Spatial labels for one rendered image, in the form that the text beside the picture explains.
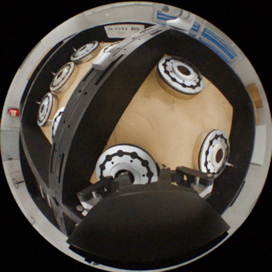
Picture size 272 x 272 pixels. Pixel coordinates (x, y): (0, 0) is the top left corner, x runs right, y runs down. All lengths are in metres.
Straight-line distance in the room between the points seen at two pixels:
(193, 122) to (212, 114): 0.07
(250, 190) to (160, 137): 2.86
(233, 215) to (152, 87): 3.04
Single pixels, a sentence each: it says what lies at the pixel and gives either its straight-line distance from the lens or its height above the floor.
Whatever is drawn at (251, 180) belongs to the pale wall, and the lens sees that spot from 2.93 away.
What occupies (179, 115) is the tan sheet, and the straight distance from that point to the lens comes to 0.18.
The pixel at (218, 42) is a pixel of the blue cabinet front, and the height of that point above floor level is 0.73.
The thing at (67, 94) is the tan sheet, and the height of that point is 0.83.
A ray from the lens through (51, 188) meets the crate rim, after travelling 0.16.
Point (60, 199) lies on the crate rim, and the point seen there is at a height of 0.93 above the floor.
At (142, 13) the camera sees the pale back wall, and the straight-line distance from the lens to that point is 3.06.
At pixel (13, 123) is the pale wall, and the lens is 3.28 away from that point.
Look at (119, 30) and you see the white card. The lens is 0.31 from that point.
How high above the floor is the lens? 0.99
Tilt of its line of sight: 87 degrees down
